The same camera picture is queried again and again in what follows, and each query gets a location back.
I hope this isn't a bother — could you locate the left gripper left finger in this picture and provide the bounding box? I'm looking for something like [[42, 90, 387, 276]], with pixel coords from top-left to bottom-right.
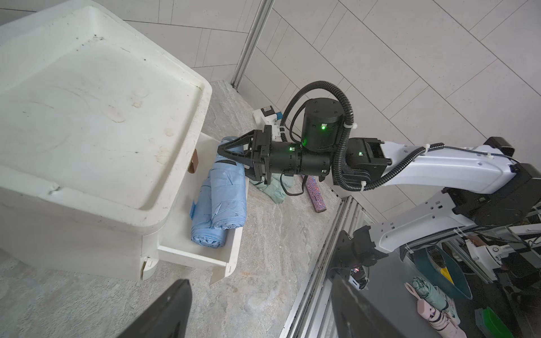
[[118, 279, 192, 338]]

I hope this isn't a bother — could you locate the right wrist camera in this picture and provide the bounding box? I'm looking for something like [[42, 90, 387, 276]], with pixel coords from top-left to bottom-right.
[[252, 105, 283, 142]]

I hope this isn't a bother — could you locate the white three-drawer cabinet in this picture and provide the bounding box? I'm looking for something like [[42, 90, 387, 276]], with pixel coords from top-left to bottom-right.
[[1, 1, 242, 282]]

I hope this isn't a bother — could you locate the aluminium mounting rail frame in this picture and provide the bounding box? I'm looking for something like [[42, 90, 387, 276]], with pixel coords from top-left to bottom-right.
[[280, 197, 374, 337]]

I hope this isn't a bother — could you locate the spare green umbrella outside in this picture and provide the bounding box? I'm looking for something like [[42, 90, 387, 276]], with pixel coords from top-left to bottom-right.
[[409, 276, 461, 325]]

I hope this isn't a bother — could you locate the spare pink umbrella outside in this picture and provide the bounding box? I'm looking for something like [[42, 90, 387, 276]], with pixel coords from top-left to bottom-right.
[[404, 283, 467, 338]]

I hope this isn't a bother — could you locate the green plastic bin outside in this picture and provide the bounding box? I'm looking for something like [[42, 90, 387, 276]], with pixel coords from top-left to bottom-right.
[[475, 307, 514, 338]]

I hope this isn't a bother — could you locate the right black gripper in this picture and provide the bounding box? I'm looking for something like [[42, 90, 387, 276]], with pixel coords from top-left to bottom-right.
[[218, 127, 332, 181]]

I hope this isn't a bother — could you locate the green folded umbrella left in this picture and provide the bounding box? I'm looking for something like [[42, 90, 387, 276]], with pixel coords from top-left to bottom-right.
[[250, 173, 287, 204]]

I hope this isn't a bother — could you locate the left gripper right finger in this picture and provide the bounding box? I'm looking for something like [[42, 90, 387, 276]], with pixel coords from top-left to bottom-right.
[[331, 275, 404, 338]]

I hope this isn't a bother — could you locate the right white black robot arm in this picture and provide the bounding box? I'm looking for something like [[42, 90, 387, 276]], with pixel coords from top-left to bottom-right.
[[218, 98, 540, 268]]

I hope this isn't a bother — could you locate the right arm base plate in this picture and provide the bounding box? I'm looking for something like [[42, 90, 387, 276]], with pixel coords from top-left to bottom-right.
[[327, 226, 378, 280]]

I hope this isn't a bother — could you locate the purple glitter bottle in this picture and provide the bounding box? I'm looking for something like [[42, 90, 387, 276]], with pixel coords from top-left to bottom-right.
[[305, 176, 326, 213]]

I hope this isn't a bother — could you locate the blue umbrella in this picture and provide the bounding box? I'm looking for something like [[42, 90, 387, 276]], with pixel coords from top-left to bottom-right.
[[190, 177, 227, 249], [209, 154, 247, 230]]

